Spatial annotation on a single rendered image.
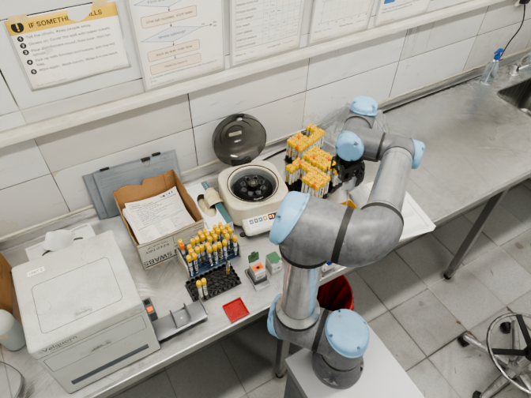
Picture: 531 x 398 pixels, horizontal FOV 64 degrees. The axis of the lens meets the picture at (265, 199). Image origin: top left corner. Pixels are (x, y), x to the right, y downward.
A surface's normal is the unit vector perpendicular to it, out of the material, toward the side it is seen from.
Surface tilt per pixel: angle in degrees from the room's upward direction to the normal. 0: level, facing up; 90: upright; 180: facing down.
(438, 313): 0
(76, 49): 89
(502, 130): 0
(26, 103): 90
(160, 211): 1
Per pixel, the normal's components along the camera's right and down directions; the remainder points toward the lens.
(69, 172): 0.50, 0.65
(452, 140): 0.02, -0.67
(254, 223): 0.17, -0.31
